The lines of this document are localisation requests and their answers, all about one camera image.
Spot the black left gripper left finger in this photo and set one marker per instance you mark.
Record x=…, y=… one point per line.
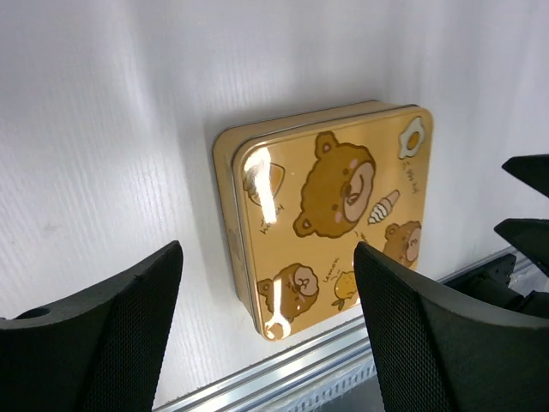
x=100, y=349

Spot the slotted cable duct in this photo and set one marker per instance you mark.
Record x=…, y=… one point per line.
x=357, y=390

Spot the aluminium front rail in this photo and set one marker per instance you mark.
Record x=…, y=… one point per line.
x=335, y=351

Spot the silver tin lid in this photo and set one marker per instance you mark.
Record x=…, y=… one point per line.
x=308, y=196

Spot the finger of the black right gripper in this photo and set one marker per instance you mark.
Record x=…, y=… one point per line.
x=530, y=237
x=532, y=170

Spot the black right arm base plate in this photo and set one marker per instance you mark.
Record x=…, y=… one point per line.
x=490, y=283

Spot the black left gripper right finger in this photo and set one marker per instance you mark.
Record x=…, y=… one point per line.
x=437, y=349

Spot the gold chocolate tin box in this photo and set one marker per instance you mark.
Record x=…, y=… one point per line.
x=227, y=143

